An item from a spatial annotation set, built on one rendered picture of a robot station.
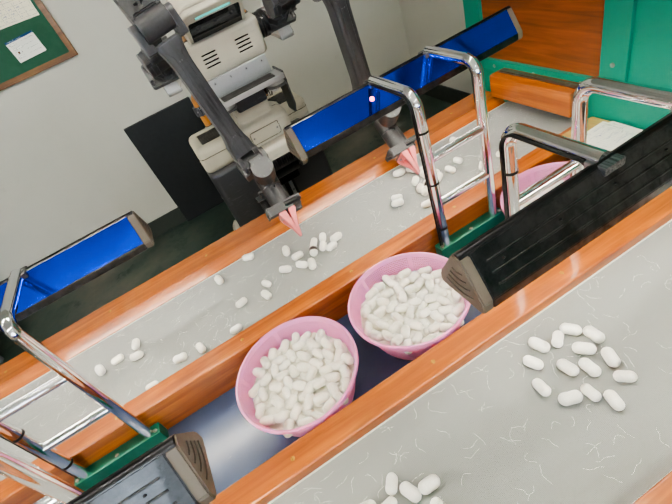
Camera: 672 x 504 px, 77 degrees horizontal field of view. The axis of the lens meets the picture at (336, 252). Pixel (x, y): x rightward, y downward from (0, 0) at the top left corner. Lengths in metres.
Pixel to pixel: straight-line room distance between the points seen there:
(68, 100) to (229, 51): 1.60
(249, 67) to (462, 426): 1.30
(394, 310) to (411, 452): 0.31
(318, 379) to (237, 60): 1.13
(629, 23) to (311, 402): 1.08
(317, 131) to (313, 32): 2.33
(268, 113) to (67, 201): 1.85
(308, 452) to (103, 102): 2.58
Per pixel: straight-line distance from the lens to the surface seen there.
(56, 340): 1.48
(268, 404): 0.94
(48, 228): 3.33
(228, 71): 1.61
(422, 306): 0.95
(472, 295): 0.52
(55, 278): 0.99
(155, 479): 0.50
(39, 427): 1.32
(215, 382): 1.06
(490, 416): 0.80
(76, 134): 3.10
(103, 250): 0.95
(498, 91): 1.52
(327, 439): 0.81
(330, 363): 0.93
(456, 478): 0.77
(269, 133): 1.72
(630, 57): 1.30
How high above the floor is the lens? 1.46
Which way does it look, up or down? 39 degrees down
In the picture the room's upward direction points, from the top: 24 degrees counter-clockwise
